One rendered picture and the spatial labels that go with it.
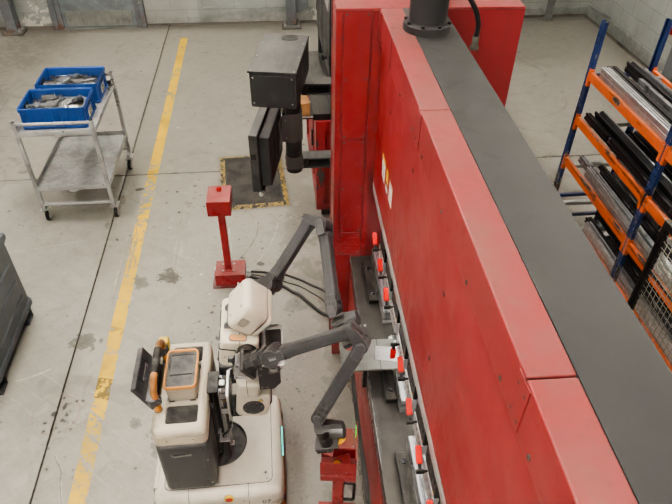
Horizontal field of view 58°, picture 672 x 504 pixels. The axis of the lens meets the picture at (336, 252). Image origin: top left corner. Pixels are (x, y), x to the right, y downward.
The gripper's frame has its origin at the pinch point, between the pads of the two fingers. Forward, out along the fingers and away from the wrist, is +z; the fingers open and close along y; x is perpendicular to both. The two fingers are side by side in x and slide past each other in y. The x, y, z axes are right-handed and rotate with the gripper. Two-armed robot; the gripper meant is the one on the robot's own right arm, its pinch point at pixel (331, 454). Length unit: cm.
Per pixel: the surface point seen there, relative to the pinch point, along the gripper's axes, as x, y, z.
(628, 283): 161, 176, 81
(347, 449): 4.6, 5.9, 4.5
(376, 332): 66, 21, -3
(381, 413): 17.2, 22.7, -1.9
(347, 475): -4.6, 4.9, 10.2
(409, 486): -18.9, 33.8, -1.7
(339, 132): 123, 19, -89
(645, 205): 171, 186, 25
